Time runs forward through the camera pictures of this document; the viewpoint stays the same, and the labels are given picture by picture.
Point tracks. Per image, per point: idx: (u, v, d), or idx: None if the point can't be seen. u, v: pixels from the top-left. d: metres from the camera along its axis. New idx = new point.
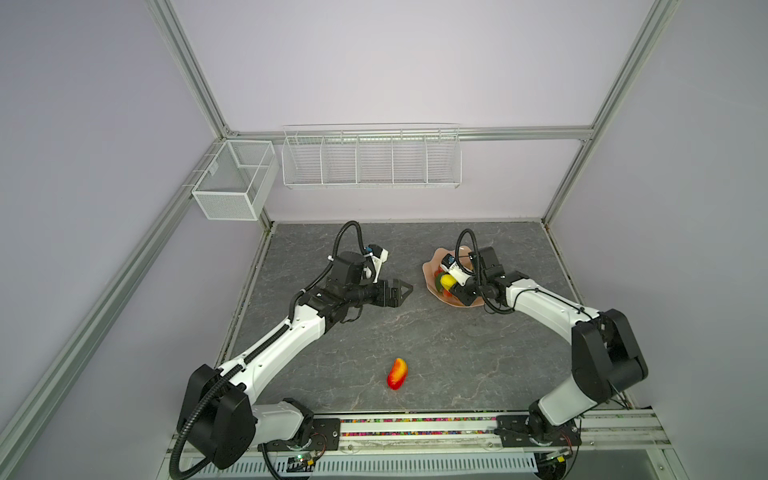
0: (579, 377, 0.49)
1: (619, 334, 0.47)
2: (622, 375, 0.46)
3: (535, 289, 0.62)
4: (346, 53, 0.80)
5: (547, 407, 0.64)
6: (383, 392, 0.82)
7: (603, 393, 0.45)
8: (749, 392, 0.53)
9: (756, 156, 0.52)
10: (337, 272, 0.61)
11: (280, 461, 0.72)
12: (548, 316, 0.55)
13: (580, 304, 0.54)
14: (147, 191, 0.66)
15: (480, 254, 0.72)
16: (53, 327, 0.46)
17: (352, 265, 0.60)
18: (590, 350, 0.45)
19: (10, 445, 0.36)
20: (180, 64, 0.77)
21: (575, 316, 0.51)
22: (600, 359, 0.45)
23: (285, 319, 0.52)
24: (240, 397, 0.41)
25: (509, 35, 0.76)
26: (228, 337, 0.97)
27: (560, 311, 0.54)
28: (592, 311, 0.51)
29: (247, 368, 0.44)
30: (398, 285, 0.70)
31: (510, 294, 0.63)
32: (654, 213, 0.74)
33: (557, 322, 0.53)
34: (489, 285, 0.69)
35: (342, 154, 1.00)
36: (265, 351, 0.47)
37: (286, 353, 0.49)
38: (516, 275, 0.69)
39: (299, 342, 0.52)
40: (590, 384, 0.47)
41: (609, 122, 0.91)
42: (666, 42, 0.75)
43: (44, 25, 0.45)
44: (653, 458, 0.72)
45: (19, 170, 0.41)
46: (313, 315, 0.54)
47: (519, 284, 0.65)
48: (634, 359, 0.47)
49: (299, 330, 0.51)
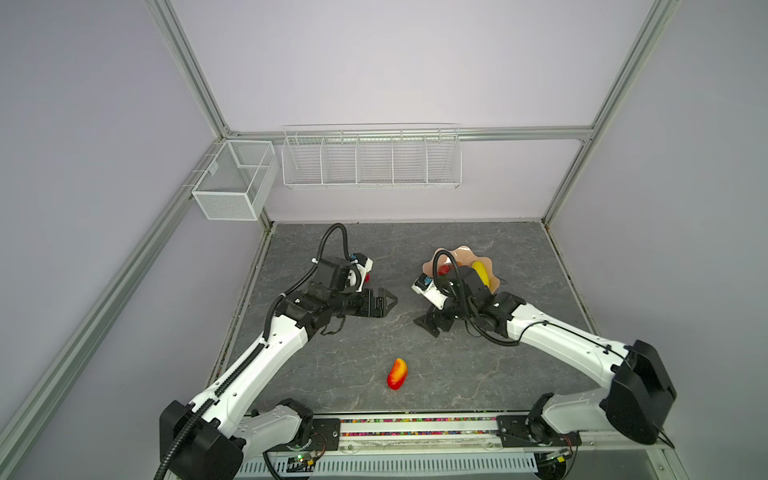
0: (614, 419, 0.45)
1: (651, 367, 0.43)
2: (660, 412, 0.43)
3: (548, 326, 0.53)
4: (346, 53, 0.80)
5: (553, 417, 0.62)
6: (383, 392, 0.82)
7: (647, 435, 0.41)
8: (750, 392, 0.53)
9: (756, 156, 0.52)
10: (321, 274, 0.57)
11: (280, 461, 0.72)
12: (571, 355, 0.48)
13: (601, 338, 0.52)
14: (147, 191, 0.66)
15: (464, 282, 0.62)
16: (53, 327, 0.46)
17: (337, 268, 0.58)
18: (636, 399, 0.40)
19: (10, 444, 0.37)
20: (180, 65, 0.77)
21: (607, 360, 0.45)
22: (645, 404, 0.41)
23: (258, 338, 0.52)
24: (214, 434, 0.39)
25: (510, 35, 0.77)
26: (228, 337, 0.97)
27: (587, 353, 0.47)
28: (620, 349, 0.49)
29: (220, 400, 0.41)
30: (382, 293, 0.67)
31: (511, 328, 0.56)
32: (654, 213, 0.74)
33: (582, 362, 0.47)
34: (484, 316, 0.60)
35: (342, 155, 1.00)
36: (240, 377, 0.44)
37: (264, 373, 0.46)
38: (512, 304, 0.59)
39: (277, 359, 0.48)
40: (630, 426, 0.43)
41: (609, 123, 0.91)
42: (667, 41, 0.75)
43: (44, 24, 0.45)
44: (652, 458, 0.72)
45: (18, 169, 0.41)
46: (290, 328, 0.50)
47: (523, 316, 0.56)
48: (666, 390, 0.44)
49: (276, 345, 0.48)
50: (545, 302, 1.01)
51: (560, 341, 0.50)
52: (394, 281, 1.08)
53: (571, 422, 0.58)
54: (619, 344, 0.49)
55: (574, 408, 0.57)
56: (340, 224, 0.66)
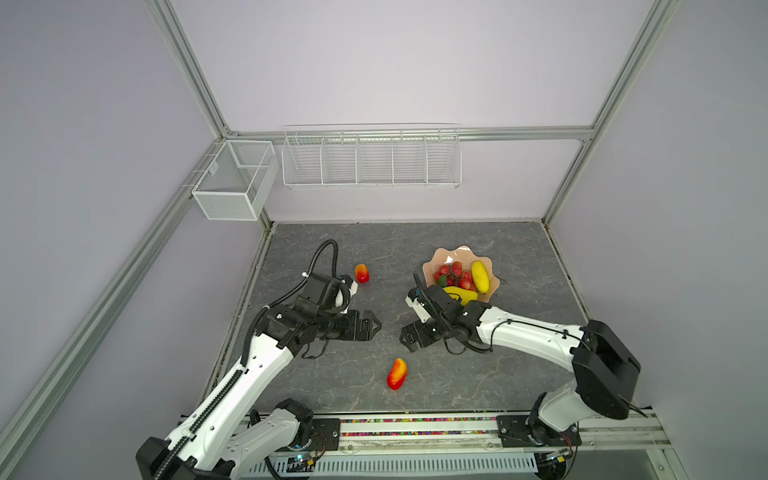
0: (589, 400, 0.46)
1: (606, 342, 0.46)
2: (628, 385, 0.45)
3: (512, 325, 0.56)
4: (345, 53, 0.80)
5: (547, 415, 0.62)
6: (383, 392, 0.82)
7: (621, 410, 0.43)
8: (750, 392, 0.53)
9: (756, 156, 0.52)
10: (310, 288, 0.55)
11: (280, 461, 0.72)
12: (536, 347, 0.50)
13: (559, 324, 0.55)
14: (146, 191, 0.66)
15: (429, 299, 0.66)
16: (53, 327, 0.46)
17: (328, 283, 0.57)
18: (597, 375, 0.43)
19: (10, 444, 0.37)
20: (180, 65, 0.77)
21: (565, 343, 0.48)
22: (609, 380, 0.44)
23: (238, 361, 0.46)
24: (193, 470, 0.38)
25: (509, 36, 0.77)
26: (228, 337, 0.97)
27: (549, 342, 0.49)
28: (576, 332, 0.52)
29: (196, 437, 0.39)
30: (369, 318, 0.65)
31: (482, 334, 0.58)
32: (654, 213, 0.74)
33: (547, 352, 0.49)
34: (456, 327, 0.62)
35: (342, 155, 1.00)
36: (218, 408, 0.41)
37: (246, 400, 0.44)
38: (479, 309, 0.63)
39: (260, 383, 0.46)
40: (604, 405, 0.44)
41: (609, 123, 0.91)
42: (667, 42, 0.75)
43: (44, 23, 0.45)
44: (652, 458, 0.72)
45: (18, 168, 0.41)
46: (271, 350, 0.47)
47: (489, 319, 0.59)
48: (628, 361, 0.47)
49: (255, 371, 0.45)
50: (545, 302, 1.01)
51: (525, 335, 0.53)
52: (394, 281, 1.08)
53: (567, 417, 0.57)
54: (575, 328, 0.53)
55: (559, 402, 0.59)
56: (331, 240, 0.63)
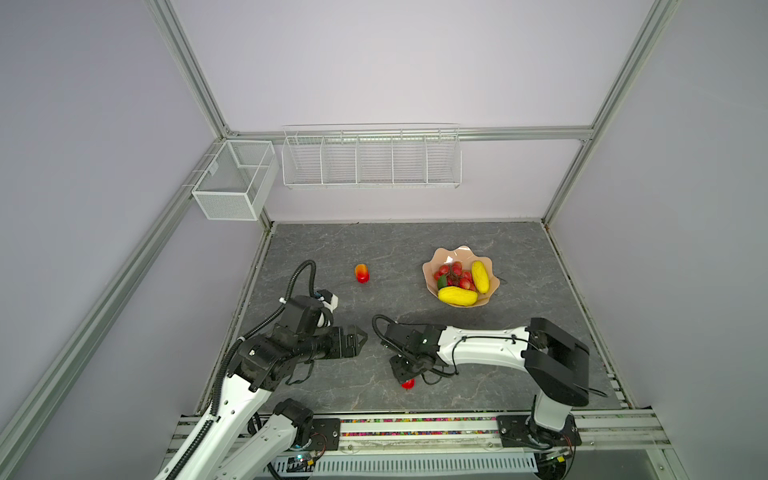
0: (552, 395, 0.47)
1: (551, 336, 0.48)
2: (581, 375, 0.47)
3: (466, 341, 0.57)
4: (346, 53, 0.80)
5: (543, 418, 0.61)
6: (383, 392, 0.82)
7: (581, 398, 0.45)
8: (750, 392, 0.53)
9: (757, 155, 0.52)
10: (288, 316, 0.52)
11: (280, 461, 0.72)
12: (494, 357, 0.51)
13: (507, 329, 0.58)
14: (146, 192, 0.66)
15: (387, 338, 0.66)
16: (53, 326, 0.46)
17: (307, 309, 0.53)
18: (549, 372, 0.45)
19: (10, 445, 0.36)
20: (180, 64, 0.77)
21: (515, 348, 0.49)
22: (561, 375, 0.45)
23: (208, 411, 0.43)
24: None
25: (509, 36, 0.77)
26: (228, 337, 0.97)
27: (502, 350, 0.51)
28: (521, 334, 0.50)
29: None
30: (353, 332, 0.63)
31: (444, 356, 0.58)
32: (654, 212, 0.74)
33: (503, 359, 0.50)
34: (422, 357, 0.61)
35: (342, 155, 1.00)
36: (188, 463, 0.40)
37: (218, 451, 0.42)
38: (436, 333, 0.63)
39: (232, 431, 0.44)
40: (567, 398, 0.45)
41: (608, 123, 0.91)
42: (667, 42, 0.75)
43: (44, 24, 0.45)
44: (653, 458, 0.72)
45: (19, 169, 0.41)
46: (242, 394, 0.44)
47: (445, 343, 0.59)
48: (574, 349, 0.49)
49: (227, 417, 0.43)
50: (545, 302, 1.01)
51: (479, 350, 0.54)
52: (394, 281, 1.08)
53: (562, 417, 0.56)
54: (520, 329, 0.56)
55: (546, 402, 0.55)
56: (310, 261, 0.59)
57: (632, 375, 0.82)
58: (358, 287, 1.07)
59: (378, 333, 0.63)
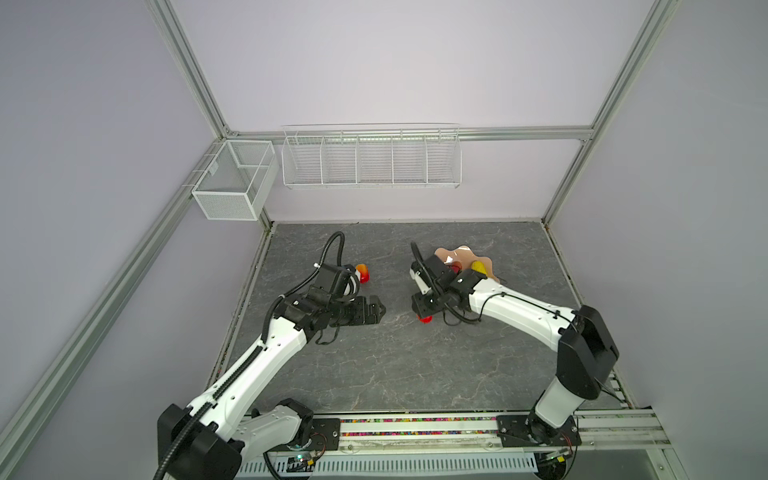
0: (565, 378, 0.48)
1: (595, 327, 0.47)
2: (601, 371, 0.47)
3: (505, 297, 0.56)
4: (345, 53, 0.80)
5: (544, 410, 0.63)
6: (383, 392, 0.82)
7: (593, 391, 0.45)
8: (749, 392, 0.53)
9: (756, 155, 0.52)
10: (323, 278, 0.58)
11: (280, 461, 0.72)
12: (526, 324, 0.51)
13: (552, 305, 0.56)
14: (147, 192, 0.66)
15: (426, 266, 0.66)
16: (53, 327, 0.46)
17: (338, 273, 0.59)
18: (581, 357, 0.44)
19: (10, 445, 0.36)
20: (180, 65, 0.77)
21: (555, 323, 0.49)
22: (589, 364, 0.45)
23: (257, 340, 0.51)
24: (213, 438, 0.39)
25: (509, 36, 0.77)
26: (228, 337, 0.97)
27: (539, 319, 0.50)
28: (567, 313, 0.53)
29: (217, 404, 0.41)
30: (375, 302, 0.69)
31: (474, 300, 0.58)
32: (655, 211, 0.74)
33: (535, 329, 0.50)
34: (448, 292, 0.62)
35: (342, 154, 1.00)
36: (237, 380, 0.44)
37: (263, 377, 0.46)
38: (474, 280, 0.62)
39: (274, 362, 0.48)
40: (578, 385, 0.46)
41: (608, 123, 0.91)
42: (667, 42, 0.75)
43: (44, 24, 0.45)
44: (653, 458, 0.72)
45: (18, 170, 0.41)
46: (289, 330, 0.50)
47: (482, 290, 0.59)
48: (608, 349, 0.48)
49: (273, 348, 0.48)
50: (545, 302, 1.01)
51: (514, 310, 0.53)
52: (394, 281, 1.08)
53: (563, 411, 0.58)
54: (566, 308, 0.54)
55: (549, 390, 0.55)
56: (339, 235, 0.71)
57: (632, 375, 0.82)
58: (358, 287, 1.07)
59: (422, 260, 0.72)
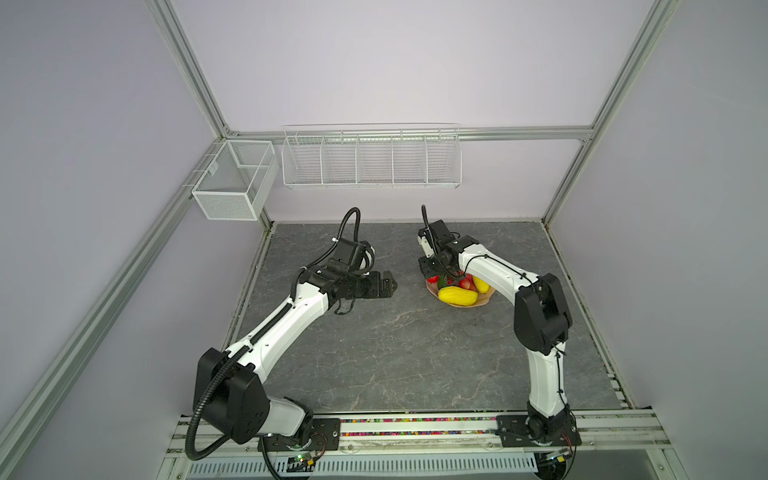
0: (520, 332, 0.57)
1: (552, 293, 0.54)
2: (552, 328, 0.55)
3: (487, 258, 0.65)
4: (345, 53, 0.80)
5: (535, 399, 0.66)
6: (383, 392, 0.82)
7: (541, 344, 0.54)
8: (750, 391, 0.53)
9: (756, 155, 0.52)
10: (340, 252, 0.62)
11: (280, 461, 0.72)
12: (498, 283, 0.60)
13: (522, 269, 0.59)
14: (147, 191, 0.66)
15: (430, 227, 0.77)
16: (53, 327, 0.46)
17: (355, 246, 0.62)
18: (529, 309, 0.53)
19: (10, 445, 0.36)
20: (180, 63, 0.77)
21: (518, 281, 0.58)
22: (537, 317, 0.53)
23: (287, 297, 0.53)
24: (250, 376, 0.42)
25: (509, 35, 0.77)
26: (228, 337, 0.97)
27: (507, 278, 0.59)
28: (532, 277, 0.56)
29: (254, 349, 0.44)
30: (388, 279, 0.73)
31: (462, 260, 0.68)
32: (655, 212, 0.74)
33: (503, 287, 0.59)
34: (443, 252, 0.73)
35: (342, 154, 1.00)
36: (269, 330, 0.47)
37: (292, 329, 0.49)
38: (468, 241, 0.72)
39: (301, 319, 0.51)
40: (529, 338, 0.55)
41: (608, 123, 0.91)
42: (667, 42, 0.75)
43: (44, 24, 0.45)
44: (653, 458, 0.72)
45: (18, 170, 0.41)
46: (315, 292, 0.54)
47: (471, 251, 0.69)
48: (562, 314, 0.55)
49: (302, 306, 0.51)
50: None
51: (490, 269, 0.63)
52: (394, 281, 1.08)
53: (545, 391, 0.61)
54: (533, 274, 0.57)
55: (530, 370, 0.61)
56: (353, 208, 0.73)
57: (632, 375, 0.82)
58: None
59: (425, 221, 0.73)
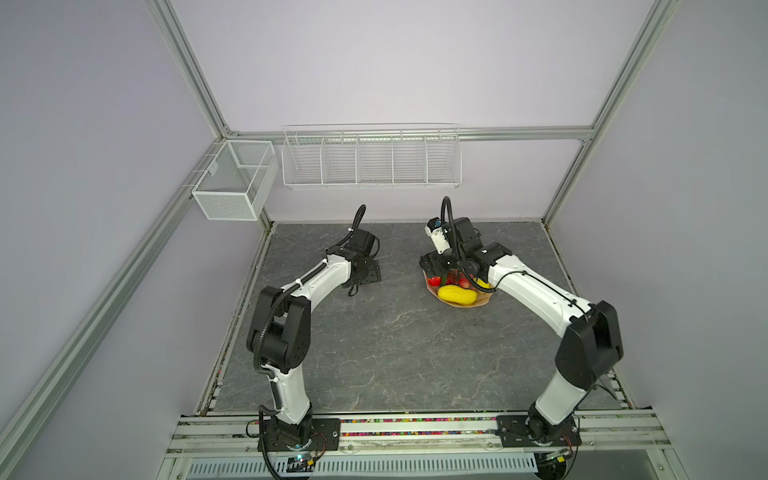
0: (564, 364, 0.49)
1: (607, 326, 0.47)
2: (603, 362, 0.48)
3: (525, 276, 0.56)
4: (345, 53, 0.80)
5: (543, 405, 0.64)
6: (383, 393, 0.82)
7: (588, 381, 0.46)
8: (751, 392, 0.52)
9: (756, 155, 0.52)
10: (356, 238, 0.76)
11: (280, 461, 0.72)
12: (540, 306, 0.52)
13: (571, 293, 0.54)
14: (147, 192, 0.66)
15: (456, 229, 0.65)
16: (53, 327, 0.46)
17: (366, 233, 0.76)
18: (585, 348, 0.45)
19: (10, 445, 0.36)
20: (180, 65, 0.77)
21: (569, 310, 0.49)
22: (591, 353, 0.46)
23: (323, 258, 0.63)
24: (303, 302, 0.50)
25: (510, 36, 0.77)
26: (228, 337, 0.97)
27: (553, 303, 0.51)
28: (584, 304, 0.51)
29: (303, 286, 0.55)
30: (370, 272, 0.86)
31: (494, 273, 0.58)
32: (655, 211, 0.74)
33: (547, 312, 0.51)
34: (469, 260, 0.63)
35: (342, 154, 1.00)
36: (313, 277, 0.58)
37: (328, 282, 0.60)
38: (499, 253, 0.62)
39: (335, 276, 0.62)
40: (576, 371, 0.47)
41: (608, 124, 0.92)
42: (666, 43, 0.75)
43: (43, 24, 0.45)
44: (652, 458, 0.72)
45: (19, 171, 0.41)
46: (341, 259, 0.65)
47: (505, 264, 0.59)
48: (614, 348, 0.48)
49: (334, 266, 0.63)
50: None
51: (531, 290, 0.54)
52: (394, 281, 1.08)
53: (560, 406, 0.59)
54: (585, 300, 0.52)
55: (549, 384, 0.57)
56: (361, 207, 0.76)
57: (632, 375, 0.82)
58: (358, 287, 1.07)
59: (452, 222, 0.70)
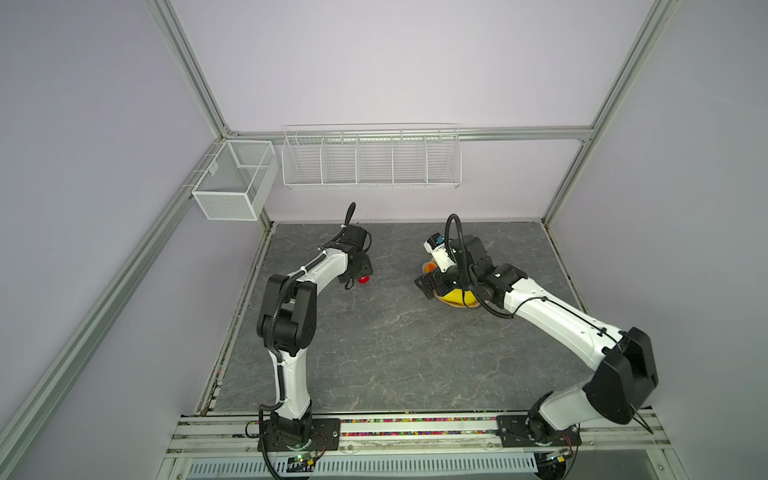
0: (597, 397, 0.46)
1: (643, 354, 0.43)
2: (640, 395, 0.44)
3: (546, 302, 0.52)
4: (344, 54, 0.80)
5: (548, 412, 0.63)
6: (383, 393, 0.82)
7: (625, 417, 0.43)
8: (751, 392, 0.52)
9: (755, 155, 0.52)
10: (349, 233, 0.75)
11: (280, 461, 0.72)
12: (564, 334, 0.48)
13: (598, 320, 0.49)
14: (147, 192, 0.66)
15: (466, 250, 0.61)
16: (53, 327, 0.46)
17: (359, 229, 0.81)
18: (624, 385, 0.41)
19: (10, 445, 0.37)
20: (180, 65, 0.77)
21: (600, 341, 0.45)
22: (629, 388, 0.42)
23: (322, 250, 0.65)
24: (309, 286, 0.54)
25: (509, 37, 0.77)
26: (227, 337, 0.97)
27: (581, 334, 0.47)
28: (614, 333, 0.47)
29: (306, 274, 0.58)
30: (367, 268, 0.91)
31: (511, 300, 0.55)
32: (655, 211, 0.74)
33: (574, 342, 0.47)
34: (482, 285, 0.59)
35: (342, 154, 1.00)
36: (316, 266, 0.62)
37: (329, 271, 0.64)
38: (514, 276, 0.58)
39: (335, 267, 0.66)
40: (611, 406, 0.44)
41: (608, 123, 0.91)
42: (666, 42, 0.75)
43: (43, 25, 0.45)
44: (653, 458, 0.72)
45: (19, 171, 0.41)
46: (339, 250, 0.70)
47: (522, 289, 0.56)
48: (650, 376, 0.44)
49: (334, 257, 0.67)
50: None
51: (555, 318, 0.50)
52: (394, 282, 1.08)
53: (568, 415, 0.58)
54: (615, 328, 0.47)
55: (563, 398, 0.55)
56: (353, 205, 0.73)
57: None
58: (358, 287, 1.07)
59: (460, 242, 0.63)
